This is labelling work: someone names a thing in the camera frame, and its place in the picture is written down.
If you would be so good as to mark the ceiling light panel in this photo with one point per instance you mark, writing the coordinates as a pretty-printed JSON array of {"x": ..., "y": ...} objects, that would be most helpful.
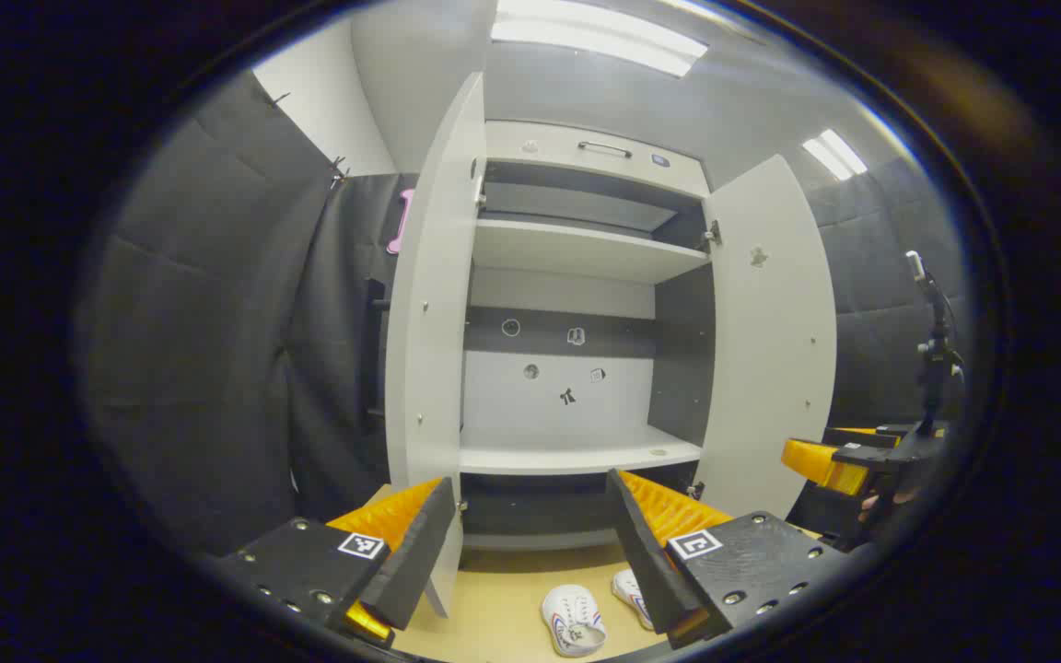
[
  {"x": 834, "y": 154},
  {"x": 595, "y": 37}
]

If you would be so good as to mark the white shoe cabinet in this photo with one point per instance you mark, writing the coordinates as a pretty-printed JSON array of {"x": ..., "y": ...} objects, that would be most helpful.
[{"x": 567, "y": 249}]

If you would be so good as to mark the white shoe cabinet door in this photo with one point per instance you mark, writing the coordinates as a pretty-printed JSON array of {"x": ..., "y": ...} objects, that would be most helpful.
[
  {"x": 770, "y": 368},
  {"x": 434, "y": 322}
]

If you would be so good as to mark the white striped shoe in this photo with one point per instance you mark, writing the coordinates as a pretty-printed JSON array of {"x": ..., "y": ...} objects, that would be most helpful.
[
  {"x": 630, "y": 589},
  {"x": 572, "y": 612}
]

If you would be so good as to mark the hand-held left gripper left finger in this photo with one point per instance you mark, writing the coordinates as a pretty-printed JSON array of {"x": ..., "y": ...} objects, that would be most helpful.
[{"x": 420, "y": 552}]

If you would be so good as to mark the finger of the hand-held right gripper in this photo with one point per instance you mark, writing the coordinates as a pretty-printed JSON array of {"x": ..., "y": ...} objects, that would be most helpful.
[
  {"x": 816, "y": 460},
  {"x": 853, "y": 431}
]

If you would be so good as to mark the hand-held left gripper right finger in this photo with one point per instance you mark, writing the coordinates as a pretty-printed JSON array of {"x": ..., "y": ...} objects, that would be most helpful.
[{"x": 646, "y": 562}]

